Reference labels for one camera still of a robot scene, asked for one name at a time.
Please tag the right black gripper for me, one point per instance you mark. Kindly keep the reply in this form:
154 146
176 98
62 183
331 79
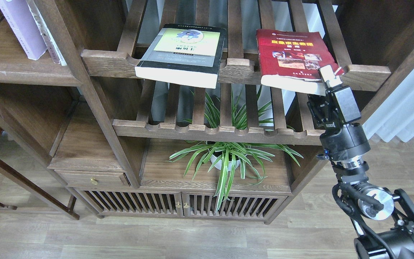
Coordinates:
344 140

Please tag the red cover book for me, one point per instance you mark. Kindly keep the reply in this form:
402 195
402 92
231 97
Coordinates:
291 60

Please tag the lavender white book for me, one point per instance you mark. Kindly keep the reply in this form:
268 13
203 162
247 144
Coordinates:
21 21

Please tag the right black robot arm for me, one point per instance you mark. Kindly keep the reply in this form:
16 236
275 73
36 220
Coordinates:
383 220

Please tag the wooden furniture at left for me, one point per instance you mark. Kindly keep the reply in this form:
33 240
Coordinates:
56 207

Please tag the white curtain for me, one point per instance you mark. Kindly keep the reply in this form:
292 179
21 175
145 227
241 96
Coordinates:
395 117

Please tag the upright book worn spine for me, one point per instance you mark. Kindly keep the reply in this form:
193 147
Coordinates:
52 47

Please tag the brass drawer knob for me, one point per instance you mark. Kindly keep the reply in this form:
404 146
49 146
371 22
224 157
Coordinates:
93 181

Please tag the black yellow thick book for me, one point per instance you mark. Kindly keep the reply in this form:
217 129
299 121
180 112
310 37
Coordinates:
184 54

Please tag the dark wooden bookshelf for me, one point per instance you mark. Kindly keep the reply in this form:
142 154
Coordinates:
92 119

